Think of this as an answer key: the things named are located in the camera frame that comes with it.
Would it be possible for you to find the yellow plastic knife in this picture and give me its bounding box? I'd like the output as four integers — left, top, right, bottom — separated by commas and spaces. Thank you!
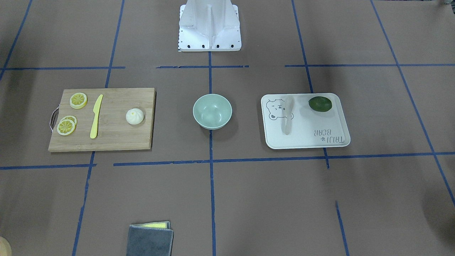
90, 94, 103, 139

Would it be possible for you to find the hidden rear lemon slice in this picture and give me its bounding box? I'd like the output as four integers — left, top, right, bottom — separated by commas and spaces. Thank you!
60, 115, 77, 125

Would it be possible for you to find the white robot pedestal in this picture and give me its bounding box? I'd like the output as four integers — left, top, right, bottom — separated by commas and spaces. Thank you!
178, 0, 242, 52

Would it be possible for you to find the grey cloth on sponge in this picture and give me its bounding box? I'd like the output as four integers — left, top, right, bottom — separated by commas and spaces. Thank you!
126, 221, 174, 256

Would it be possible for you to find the beige spoon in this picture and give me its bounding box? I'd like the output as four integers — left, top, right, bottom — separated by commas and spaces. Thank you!
282, 96, 295, 135

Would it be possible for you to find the white bear tray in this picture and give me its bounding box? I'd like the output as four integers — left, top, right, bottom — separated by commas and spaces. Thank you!
261, 93, 351, 149

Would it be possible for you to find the white steamed bun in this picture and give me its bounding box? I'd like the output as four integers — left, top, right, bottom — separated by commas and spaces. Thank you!
125, 108, 145, 125

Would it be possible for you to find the front lemon slice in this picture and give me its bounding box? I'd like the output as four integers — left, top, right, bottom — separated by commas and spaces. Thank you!
57, 119, 76, 136

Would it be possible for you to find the light green bowl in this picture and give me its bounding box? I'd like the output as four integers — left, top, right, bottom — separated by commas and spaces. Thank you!
192, 94, 233, 130

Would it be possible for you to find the dark green lime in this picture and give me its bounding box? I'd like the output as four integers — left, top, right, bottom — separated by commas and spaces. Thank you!
308, 96, 332, 112

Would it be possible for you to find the bamboo cutting board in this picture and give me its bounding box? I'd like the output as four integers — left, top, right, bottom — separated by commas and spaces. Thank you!
48, 88, 156, 152

